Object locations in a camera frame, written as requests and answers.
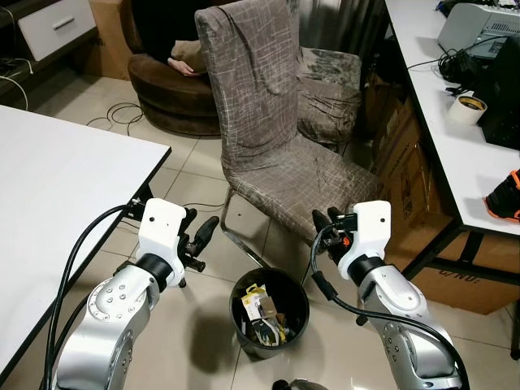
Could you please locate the yellow white trash package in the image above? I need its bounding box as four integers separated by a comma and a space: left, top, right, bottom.
240, 284, 275, 319

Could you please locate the brown paper trash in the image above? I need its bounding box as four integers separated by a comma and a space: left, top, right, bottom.
271, 302, 295, 327

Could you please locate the black round rubbish bin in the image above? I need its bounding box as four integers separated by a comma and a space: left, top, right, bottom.
230, 266, 311, 361

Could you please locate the black table leg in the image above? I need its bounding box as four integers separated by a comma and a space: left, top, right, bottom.
126, 180, 157, 224

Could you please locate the tall printed cardboard box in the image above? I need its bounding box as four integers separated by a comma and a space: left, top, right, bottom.
368, 76, 470, 275

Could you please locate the white yellow crumpled wrapper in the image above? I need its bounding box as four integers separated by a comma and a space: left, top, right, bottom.
250, 319, 288, 344

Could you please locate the low brown patterned covered chair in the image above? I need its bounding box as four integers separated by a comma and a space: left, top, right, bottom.
295, 45, 364, 149

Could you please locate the dark brown round sofa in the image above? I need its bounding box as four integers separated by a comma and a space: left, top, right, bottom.
127, 0, 222, 137

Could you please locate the tall brown patterned covered chair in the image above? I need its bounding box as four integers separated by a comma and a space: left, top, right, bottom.
194, 0, 384, 271

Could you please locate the flat lettered cardboard box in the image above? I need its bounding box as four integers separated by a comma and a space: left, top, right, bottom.
429, 232, 520, 317

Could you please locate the dark robot foot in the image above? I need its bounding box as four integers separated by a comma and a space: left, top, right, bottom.
271, 377, 331, 390

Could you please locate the white tape roll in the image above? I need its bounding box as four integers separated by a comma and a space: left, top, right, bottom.
448, 93, 489, 128

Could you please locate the orange black power tool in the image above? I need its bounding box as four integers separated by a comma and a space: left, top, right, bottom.
483, 167, 520, 223

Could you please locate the grey curtain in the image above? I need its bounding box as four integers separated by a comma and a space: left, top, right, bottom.
296, 0, 392, 59

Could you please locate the black box device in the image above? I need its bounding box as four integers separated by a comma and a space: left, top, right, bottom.
478, 36, 520, 152

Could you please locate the dark low shelf unit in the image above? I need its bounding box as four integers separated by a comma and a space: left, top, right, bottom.
0, 0, 92, 102

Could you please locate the grey printer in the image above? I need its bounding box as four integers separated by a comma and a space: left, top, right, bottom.
436, 2, 520, 59

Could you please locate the white drawer front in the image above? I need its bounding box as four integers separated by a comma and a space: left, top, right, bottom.
16, 0, 99, 63

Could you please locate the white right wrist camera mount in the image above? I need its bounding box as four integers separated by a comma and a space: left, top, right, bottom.
336, 200, 392, 279

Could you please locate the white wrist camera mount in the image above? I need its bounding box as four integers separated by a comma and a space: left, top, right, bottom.
137, 198, 190, 263
336, 200, 392, 279

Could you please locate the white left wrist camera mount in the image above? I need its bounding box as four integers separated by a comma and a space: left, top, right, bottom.
137, 198, 190, 263

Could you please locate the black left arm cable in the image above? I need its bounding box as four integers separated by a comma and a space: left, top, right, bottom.
42, 203, 145, 390

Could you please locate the black coiled floor cable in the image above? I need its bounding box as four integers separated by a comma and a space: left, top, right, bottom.
84, 101, 149, 137

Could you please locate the black desk frame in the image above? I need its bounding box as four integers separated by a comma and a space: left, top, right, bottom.
401, 229, 520, 288

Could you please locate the black cable bundle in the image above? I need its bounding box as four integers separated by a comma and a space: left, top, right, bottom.
406, 34, 493, 92

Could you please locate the white cable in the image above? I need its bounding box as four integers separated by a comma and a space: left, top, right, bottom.
0, 52, 35, 113

